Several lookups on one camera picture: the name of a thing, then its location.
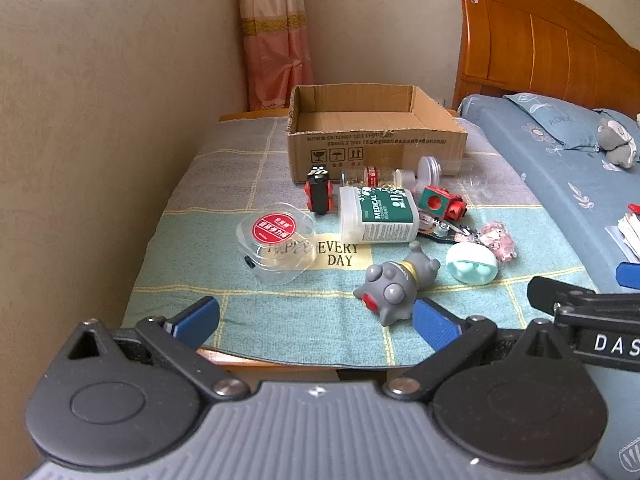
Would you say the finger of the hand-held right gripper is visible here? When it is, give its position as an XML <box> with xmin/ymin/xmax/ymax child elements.
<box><xmin>615</xmin><ymin>261</ymin><xmax>640</xmax><ymax>293</ymax></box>
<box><xmin>527</xmin><ymin>276</ymin><xmax>640</xmax><ymax>329</ymax></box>

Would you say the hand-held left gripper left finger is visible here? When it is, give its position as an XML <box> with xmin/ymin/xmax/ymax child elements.
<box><xmin>52</xmin><ymin>296</ymin><xmax>251</xmax><ymax>404</ymax></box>

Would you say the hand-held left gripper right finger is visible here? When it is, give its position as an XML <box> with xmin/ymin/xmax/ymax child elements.
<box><xmin>384</xmin><ymin>297</ymin><xmax>585</xmax><ymax>404</ymax></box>

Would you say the grey rubber toy figure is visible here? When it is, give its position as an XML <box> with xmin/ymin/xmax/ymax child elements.
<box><xmin>352</xmin><ymin>241</ymin><xmax>442</xmax><ymax>328</ymax></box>

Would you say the mint round massager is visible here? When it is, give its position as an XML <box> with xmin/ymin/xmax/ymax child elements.
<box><xmin>445</xmin><ymin>242</ymin><xmax>499</xmax><ymax>286</ymax></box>

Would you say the clear round container red label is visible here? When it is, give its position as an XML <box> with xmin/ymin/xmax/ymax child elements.
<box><xmin>236</xmin><ymin>201</ymin><xmax>318</xmax><ymax>286</ymax></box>

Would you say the white bottle green label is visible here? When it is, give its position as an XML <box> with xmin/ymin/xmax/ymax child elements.
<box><xmin>339</xmin><ymin>186</ymin><xmax>421</xmax><ymax>244</ymax></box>

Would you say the cardboard box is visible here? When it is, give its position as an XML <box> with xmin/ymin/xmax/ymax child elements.
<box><xmin>286</xmin><ymin>85</ymin><xmax>469</xmax><ymax>184</ymax></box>

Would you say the stack of white papers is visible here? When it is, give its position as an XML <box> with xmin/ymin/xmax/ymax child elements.
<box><xmin>605</xmin><ymin>210</ymin><xmax>640</xmax><ymax>263</ymax></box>

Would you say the blue floral bed sheet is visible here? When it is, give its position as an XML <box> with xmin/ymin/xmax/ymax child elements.
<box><xmin>457</xmin><ymin>92</ymin><xmax>640</xmax><ymax>480</ymax></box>

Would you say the checkered printed tablecloth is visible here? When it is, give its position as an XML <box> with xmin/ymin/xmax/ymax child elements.
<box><xmin>117</xmin><ymin>115</ymin><xmax>601</xmax><ymax>368</ymax></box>

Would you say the grey plush toy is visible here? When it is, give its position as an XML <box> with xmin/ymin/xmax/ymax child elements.
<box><xmin>595</xmin><ymin>117</ymin><xmax>640</xmax><ymax>171</ymax></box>

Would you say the clear plastic jar with lid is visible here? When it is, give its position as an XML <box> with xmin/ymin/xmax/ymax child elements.
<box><xmin>416</xmin><ymin>156</ymin><xmax>493</xmax><ymax>197</ymax></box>

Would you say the small glass bottle red label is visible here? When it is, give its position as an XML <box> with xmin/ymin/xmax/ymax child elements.
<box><xmin>342</xmin><ymin>166</ymin><xmax>418</xmax><ymax>190</ymax></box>

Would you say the blue floral pillow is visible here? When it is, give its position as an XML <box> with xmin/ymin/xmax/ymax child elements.
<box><xmin>502</xmin><ymin>92</ymin><xmax>640</xmax><ymax>153</ymax></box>

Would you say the black and red toy car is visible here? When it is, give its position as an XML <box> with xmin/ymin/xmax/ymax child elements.
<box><xmin>303</xmin><ymin>164</ymin><xmax>335</xmax><ymax>215</ymax></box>

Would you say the wooden bed headboard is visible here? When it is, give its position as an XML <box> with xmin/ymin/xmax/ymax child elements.
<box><xmin>452</xmin><ymin>0</ymin><xmax>640</xmax><ymax>121</ymax></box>

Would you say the pink curtain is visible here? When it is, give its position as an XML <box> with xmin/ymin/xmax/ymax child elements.
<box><xmin>235</xmin><ymin>0</ymin><xmax>315</xmax><ymax>111</ymax></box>

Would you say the pink keychain charm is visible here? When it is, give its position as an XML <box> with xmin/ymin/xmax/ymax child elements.
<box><xmin>465</xmin><ymin>220</ymin><xmax>516</xmax><ymax>263</ymax></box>

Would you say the green cube toy red frame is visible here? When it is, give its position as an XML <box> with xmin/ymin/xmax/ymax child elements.
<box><xmin>419</xmin><ymin>186</ymin><xmax>447</xmax><ymax>218</ymax></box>

